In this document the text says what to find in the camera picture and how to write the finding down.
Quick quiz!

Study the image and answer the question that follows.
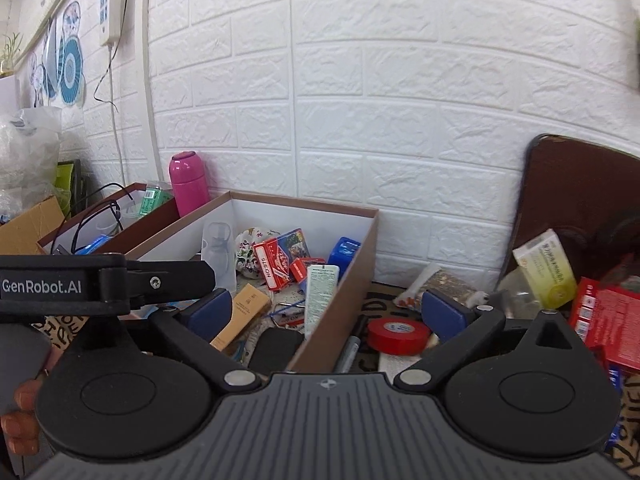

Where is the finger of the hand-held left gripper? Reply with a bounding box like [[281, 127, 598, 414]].
[[125, 259, 217, 307]]

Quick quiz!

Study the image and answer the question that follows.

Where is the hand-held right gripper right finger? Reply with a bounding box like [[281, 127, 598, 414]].
[[395, 288, 587, 393]]

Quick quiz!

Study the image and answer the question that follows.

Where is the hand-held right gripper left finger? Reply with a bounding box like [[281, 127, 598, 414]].
[[60, 288, 262, 393]]

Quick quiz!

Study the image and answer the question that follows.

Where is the large brown box white interior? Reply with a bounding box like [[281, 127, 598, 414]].
[[125, 191, 379, 376]]

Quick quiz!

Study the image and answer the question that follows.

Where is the person's left hand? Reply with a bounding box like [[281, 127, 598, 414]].
[[0, 349, 57, 457]]

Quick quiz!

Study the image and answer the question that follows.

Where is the tan box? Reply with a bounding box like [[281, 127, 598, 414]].
[[210, 282, 274, 352]]

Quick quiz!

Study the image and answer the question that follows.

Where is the clear snack packet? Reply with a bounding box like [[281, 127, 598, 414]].
[[392, 262, 489, 312]]

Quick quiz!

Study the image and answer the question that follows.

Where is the blue packet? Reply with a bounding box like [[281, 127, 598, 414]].
[[75, 234, 114, 256]]

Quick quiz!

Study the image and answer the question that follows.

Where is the clear plastic bottle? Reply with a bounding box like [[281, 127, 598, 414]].
[[201, 221, 239, 297]]

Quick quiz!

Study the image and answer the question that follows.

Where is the small brown box white interior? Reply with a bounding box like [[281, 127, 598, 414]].
[[37, 182, 182, 257]]

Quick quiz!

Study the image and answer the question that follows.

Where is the red tape roll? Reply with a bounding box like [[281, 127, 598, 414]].
[[366, 316, 434, 356]]

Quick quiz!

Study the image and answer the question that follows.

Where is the printed door mat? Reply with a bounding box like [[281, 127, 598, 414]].
[[45, 285, 640, 477]]

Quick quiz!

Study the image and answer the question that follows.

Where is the floral pouch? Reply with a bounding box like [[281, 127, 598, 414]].
[[234, 227, 279, 281]]

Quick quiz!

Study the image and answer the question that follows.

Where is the plain cardboard box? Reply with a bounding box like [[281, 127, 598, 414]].
[[0, 195, 67, 256]]

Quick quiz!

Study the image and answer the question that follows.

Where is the white paper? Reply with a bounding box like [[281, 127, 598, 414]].
[[377, 350, 427, 374]]

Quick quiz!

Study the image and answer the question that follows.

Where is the red card box white label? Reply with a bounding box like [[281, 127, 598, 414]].
[[252, 238, 294, 292]]

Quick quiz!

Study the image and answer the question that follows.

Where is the clear jar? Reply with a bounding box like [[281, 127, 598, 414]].
[[495, 265, 547, 319]]

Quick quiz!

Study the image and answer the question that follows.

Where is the black case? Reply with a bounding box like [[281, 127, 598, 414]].
[[247, 327, 306, 374]]

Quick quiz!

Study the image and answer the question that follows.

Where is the green carton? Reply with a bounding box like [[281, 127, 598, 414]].
[[138, 183, 174, 219]]

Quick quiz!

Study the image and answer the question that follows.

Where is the pink bottle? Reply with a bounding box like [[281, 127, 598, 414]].
[[168, 151, 211, 218]]

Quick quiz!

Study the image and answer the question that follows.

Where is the small red box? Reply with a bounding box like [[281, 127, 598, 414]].
[[289, 256, 327, 284]]

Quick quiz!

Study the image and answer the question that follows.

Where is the green bag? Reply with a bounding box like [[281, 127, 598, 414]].
[[54, 160, 84, 217]]

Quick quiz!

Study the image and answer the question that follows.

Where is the black marker pen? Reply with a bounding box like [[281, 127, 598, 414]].
[[336, 335, 362, 375]]

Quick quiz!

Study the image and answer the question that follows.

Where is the blue red card box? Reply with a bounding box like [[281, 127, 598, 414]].
[[276, 228, 311, 266]]

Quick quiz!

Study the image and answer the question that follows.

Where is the white tube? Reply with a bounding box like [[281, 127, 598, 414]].
[[304, 263, 341, 339]]

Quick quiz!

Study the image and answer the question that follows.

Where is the yellow box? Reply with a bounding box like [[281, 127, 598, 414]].
[[512, 228, 579, 311]]

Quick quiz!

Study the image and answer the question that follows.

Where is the clear plastic bag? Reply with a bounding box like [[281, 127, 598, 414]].
[[0, 107, 64, 212]]

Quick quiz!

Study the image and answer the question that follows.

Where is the large red box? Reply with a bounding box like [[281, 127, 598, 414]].
[[569, 276, 640, 377]]

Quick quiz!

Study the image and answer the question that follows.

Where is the dark brown wooden board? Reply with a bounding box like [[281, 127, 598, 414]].
[[500, 133, 640, 292]]

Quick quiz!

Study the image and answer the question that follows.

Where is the blue round paper fan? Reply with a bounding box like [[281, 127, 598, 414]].
[[56, 37, 87, 108]]

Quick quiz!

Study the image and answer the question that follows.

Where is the pale paper fan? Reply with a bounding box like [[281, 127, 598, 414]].
[[41, 0, 83, 87]]

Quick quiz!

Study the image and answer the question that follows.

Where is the potted plant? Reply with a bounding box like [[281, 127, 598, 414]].
[[0, 31, 24, 79]]

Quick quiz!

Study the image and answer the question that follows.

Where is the white power strip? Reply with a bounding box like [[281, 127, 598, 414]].
[[98, 0, 125, 47]]

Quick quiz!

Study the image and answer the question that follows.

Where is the black cable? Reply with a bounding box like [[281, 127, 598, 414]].
[[50, 183, 137, 256]]

